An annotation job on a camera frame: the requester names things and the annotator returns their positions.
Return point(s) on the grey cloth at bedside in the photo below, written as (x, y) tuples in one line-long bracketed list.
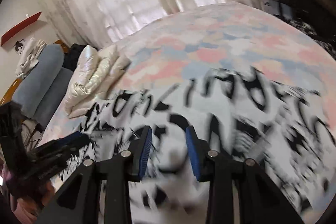
[(32, 133)]

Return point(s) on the white black graffiti print jacket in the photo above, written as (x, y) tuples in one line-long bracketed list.
[(284, 128)]

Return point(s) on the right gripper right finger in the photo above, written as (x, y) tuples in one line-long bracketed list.
[(240, 191)]

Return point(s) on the white folded clothes on blanket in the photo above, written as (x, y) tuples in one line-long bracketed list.
[(29, 57)]

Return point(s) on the pastel tie-dye bed cover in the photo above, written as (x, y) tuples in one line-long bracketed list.
[(230, 36)]

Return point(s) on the black clothes pile under desk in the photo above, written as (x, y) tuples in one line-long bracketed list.
[(319, 14)]

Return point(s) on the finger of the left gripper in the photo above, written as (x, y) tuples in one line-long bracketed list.
[(71, 143)]

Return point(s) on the cream puffer jacket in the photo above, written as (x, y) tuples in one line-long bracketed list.
[(95, 75)]

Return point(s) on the rolled blue-grey blanket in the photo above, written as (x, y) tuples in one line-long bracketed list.
[(42, 91)]

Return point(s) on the black garment by bed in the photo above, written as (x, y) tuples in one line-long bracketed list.
[(72, 56)]

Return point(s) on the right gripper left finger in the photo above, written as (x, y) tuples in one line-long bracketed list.
[(78, 199)]

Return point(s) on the red wall shelf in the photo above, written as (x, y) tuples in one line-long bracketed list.
[(19, 27)]

